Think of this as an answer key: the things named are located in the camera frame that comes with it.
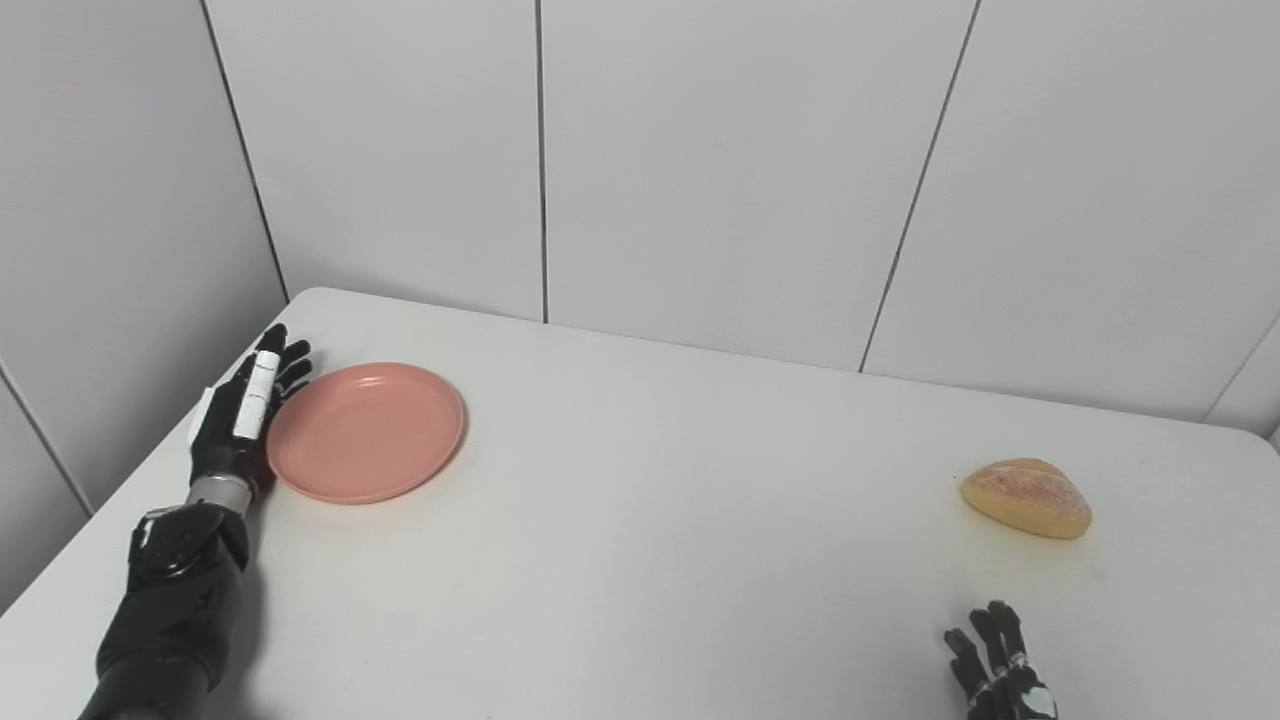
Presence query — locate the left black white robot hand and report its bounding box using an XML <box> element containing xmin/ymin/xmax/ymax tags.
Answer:
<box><xmin>187</xmin><ymin>323</ymin><xmax>314</xmax><ymax>493</ymax></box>

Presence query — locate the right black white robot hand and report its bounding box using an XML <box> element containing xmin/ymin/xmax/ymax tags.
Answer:
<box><xmin>943</xmin><ymin>600</ymin><xmax>1060</xmax><ymax>720</ymax></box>

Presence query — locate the pink round plate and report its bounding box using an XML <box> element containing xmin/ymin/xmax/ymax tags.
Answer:
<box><xmin>266</xmin><ymin>362</ymin><xmax>468</xmax><ymax>506</ymax></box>

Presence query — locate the golden bread roll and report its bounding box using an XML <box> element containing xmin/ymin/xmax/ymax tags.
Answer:
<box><xmin>960</xmin><ymin>458</ymin><xmax>1094</xmax><ymax>542</ymax></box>

